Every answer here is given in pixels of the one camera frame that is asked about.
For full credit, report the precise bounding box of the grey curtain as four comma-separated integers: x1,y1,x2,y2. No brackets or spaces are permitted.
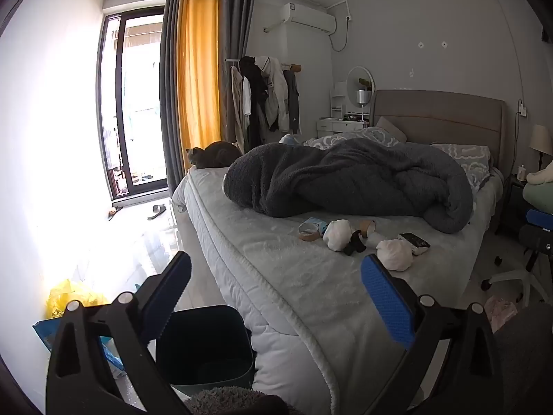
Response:
159,0,188,186
216,0,256,148

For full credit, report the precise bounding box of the grey patterned duvet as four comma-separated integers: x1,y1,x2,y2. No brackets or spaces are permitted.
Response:
302,127,405,150

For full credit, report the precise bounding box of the pink cloth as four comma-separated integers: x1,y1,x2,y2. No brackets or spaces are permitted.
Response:
484,296,518,330

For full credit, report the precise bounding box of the yellow curtain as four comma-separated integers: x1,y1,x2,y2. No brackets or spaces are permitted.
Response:
177,0,222,160

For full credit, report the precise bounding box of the office chair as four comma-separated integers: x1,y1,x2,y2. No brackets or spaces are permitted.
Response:
481,210,553,306

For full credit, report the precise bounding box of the grey fuzzy cloth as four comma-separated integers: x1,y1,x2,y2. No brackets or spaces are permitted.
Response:
185,386,297,415

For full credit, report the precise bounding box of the bubble wrap roll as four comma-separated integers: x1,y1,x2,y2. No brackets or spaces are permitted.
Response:
324,220,357,251

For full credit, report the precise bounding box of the white and green plush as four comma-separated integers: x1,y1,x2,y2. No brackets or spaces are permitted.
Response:
523,170,553,216

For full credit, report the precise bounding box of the blue tissue pack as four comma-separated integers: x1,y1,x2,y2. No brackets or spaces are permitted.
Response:
299,218,331,237

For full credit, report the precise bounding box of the white jacket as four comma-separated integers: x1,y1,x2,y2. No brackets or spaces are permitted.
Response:
255,57,289,132

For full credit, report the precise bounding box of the white air conditioner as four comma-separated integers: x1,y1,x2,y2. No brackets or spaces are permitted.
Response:
263,2,337,34

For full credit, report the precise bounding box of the dark grey fleece blanket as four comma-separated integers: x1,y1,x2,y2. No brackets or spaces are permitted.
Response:
222,137,476,234

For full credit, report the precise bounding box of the white vanity table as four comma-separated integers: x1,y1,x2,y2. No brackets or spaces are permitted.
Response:
317,117,372,137

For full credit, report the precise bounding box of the black framed glass door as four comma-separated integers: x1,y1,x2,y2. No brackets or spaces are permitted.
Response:
96,6,171,202

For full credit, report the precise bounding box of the bed with grey mattress cover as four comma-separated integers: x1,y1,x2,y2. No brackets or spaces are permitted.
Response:
172,165,505,412

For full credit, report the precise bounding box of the taupe padded headboard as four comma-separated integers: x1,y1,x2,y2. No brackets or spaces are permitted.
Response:
372,90,507,169

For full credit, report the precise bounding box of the dark grey garment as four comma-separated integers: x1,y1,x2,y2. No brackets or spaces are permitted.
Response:
283,69,301,135

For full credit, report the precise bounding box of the white desktop shelf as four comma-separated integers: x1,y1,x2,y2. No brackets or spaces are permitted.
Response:
330,82,348,119

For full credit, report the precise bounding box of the grey patterned pillow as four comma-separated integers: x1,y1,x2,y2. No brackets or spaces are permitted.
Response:
430,142,493,192

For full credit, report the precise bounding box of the dark plastic waste bin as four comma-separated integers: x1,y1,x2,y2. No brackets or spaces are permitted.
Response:
156,305,255,392

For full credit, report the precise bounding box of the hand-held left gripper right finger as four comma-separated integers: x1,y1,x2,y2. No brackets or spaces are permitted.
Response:
361,253,504,415

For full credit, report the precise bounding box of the white paper wad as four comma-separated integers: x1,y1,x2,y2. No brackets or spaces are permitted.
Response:
376,239,414,272

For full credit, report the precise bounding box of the grey cat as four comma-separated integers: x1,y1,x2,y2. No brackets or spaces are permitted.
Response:
186,141,243,170

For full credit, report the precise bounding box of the black packet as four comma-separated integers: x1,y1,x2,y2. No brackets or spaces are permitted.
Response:
397,232,431,255

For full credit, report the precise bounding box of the clothes rack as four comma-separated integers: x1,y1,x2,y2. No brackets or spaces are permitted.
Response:
225,55,303,148

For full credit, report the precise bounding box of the dark nightstand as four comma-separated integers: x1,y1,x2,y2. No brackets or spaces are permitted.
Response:
503,175,527,226

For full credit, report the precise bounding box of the black garment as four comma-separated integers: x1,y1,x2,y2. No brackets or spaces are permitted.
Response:
240,56,269,148

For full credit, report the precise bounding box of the small white table lamp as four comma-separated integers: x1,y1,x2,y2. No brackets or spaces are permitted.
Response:
354,89,369,122

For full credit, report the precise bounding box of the air conditioner cable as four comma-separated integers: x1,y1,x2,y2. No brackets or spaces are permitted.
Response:
329,9,353,53

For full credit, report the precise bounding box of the yellow plastic bag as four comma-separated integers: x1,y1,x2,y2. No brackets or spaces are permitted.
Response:
47,279,111,321

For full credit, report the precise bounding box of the taupe cushion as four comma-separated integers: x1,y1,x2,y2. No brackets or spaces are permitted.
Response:
375,116,407,143

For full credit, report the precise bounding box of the beige coat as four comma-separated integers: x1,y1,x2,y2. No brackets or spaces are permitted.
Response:
231,66,249,148

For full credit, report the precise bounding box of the bedside lamp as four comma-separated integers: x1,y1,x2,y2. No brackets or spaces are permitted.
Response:
529,124,553,169

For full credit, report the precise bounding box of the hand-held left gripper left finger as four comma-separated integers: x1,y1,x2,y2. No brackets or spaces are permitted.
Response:
45,251,193,415

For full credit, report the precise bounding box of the black curved plastic piece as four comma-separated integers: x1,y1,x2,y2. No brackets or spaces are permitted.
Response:
343,230,367,257

